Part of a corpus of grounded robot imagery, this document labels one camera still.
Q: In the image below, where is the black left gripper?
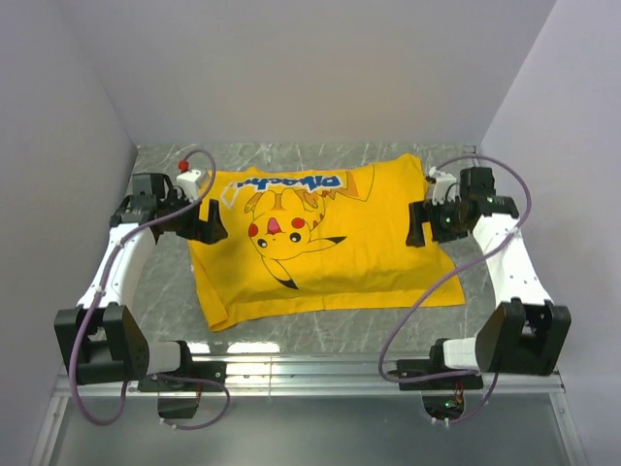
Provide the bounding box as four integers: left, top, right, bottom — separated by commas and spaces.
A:
158, 188, 227, 244

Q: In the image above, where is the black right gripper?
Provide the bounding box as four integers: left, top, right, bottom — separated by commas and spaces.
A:
405, 196, 468, 248

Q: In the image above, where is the yellow printed pillowcase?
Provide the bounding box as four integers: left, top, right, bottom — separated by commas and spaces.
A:
189, 153, 465, 331

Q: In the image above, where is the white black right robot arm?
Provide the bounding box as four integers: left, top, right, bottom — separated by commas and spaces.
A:
406, 167, 572, 388

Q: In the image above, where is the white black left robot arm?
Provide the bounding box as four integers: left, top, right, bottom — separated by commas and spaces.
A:
54, 169, 227, 390

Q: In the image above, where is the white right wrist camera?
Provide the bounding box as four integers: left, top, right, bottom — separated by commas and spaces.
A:
427, 167, 459, 206

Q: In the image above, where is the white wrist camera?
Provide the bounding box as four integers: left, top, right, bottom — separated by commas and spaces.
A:
176, 160, 213, 202
427, 167, 459, 206

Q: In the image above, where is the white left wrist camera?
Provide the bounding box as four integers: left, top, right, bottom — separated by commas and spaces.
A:
176, 160, 213, 202

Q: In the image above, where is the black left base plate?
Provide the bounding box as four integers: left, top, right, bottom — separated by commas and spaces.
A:
137, 361, 230, 420

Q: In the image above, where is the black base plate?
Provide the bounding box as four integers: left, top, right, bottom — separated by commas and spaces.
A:
137, 361, 230, 420
388, 359, 484, 424

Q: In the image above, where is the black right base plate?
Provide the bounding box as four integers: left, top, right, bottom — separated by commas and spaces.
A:
388, 359, 484, 424

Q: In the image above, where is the aluminium front mounting rail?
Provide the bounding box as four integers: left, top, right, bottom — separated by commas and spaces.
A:
79, 353, 566, 398

